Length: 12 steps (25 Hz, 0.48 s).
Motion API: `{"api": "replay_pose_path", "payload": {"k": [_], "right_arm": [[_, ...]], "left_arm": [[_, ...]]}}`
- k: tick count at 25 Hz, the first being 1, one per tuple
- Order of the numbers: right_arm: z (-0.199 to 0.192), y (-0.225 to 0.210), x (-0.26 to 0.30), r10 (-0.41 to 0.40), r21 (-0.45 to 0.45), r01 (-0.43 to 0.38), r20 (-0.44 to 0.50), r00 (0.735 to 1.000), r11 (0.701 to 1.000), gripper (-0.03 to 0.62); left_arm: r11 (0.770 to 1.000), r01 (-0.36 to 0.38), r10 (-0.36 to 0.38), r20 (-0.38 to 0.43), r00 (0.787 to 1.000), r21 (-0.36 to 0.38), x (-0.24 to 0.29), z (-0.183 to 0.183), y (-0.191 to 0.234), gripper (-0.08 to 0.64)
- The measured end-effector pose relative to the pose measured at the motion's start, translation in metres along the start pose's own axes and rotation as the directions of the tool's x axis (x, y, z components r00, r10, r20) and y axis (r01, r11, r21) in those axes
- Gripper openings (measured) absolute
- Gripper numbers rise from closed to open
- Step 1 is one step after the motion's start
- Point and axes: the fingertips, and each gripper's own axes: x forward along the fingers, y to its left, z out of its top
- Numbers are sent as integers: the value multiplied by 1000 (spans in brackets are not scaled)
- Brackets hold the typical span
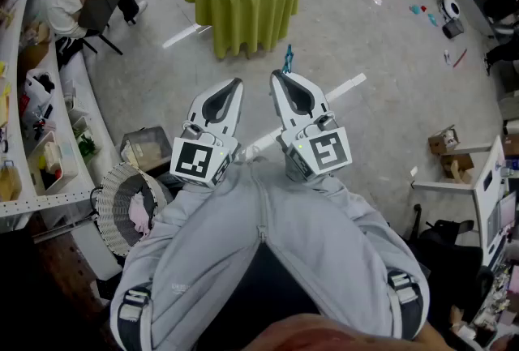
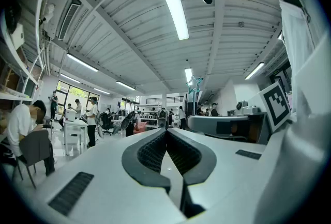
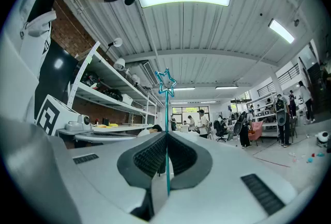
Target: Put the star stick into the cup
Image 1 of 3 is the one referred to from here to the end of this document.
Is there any pink cloth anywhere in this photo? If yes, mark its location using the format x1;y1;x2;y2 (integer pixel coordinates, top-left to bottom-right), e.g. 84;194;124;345
128;193;153;239

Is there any person's grey zip hoodie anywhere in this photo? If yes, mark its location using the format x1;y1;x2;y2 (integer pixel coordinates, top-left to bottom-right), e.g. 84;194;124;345
109;158;431;350

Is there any white plastic bin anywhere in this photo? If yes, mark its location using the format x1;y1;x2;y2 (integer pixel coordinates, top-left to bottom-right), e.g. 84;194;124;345
27;130;79;196

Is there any white curved shelf unit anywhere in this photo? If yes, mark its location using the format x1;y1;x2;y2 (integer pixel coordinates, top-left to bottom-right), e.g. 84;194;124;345
0;0;122;281

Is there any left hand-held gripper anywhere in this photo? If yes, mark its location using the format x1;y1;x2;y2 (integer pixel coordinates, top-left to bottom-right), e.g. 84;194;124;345
169;77;245;190

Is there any black office chair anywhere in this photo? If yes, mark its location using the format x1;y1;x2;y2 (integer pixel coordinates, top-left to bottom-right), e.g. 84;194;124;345
409;203;495;326

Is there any white woven basket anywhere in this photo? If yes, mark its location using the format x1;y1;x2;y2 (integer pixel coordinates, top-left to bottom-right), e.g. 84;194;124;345
96;161;174;257

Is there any person's black shirt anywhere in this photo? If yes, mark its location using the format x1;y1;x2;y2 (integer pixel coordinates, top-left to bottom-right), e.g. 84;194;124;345
194;239;325;342

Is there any person's right forearm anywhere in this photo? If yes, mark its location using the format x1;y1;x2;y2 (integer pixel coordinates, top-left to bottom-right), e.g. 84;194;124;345
307;174;431;342

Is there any black waste bin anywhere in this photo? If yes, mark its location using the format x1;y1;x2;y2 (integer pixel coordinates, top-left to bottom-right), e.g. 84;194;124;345
441;19;465;40

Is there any white round robot device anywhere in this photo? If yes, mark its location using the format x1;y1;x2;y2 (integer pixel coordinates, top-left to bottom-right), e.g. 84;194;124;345
440;0;463;23

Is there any brown cardboard box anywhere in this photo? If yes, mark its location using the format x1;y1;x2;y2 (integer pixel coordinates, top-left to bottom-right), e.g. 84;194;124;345
18;23;52;71

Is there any computer monitor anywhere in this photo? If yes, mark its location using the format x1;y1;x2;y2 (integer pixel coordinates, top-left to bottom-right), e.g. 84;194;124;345
484;190;518;249

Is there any clear mesh storage box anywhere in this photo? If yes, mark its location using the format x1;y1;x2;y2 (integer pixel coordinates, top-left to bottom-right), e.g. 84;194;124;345
120;126;174;172

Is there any white desk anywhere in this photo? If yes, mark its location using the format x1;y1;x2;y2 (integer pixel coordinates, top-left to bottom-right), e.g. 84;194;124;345
411;134;519;273

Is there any small cardboard box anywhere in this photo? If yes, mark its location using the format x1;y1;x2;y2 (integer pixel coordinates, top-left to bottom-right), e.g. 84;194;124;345
440;153;475;184
427;126;461;156

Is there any white plastic bag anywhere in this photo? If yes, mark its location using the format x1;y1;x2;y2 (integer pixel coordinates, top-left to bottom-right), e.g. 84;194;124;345
23;68;57;116

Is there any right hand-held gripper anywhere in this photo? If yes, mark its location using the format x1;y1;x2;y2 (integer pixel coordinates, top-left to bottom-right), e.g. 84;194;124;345
269;71;353;183

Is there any person's left forearm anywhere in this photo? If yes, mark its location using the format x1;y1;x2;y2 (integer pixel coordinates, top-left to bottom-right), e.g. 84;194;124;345
109;181;228;346

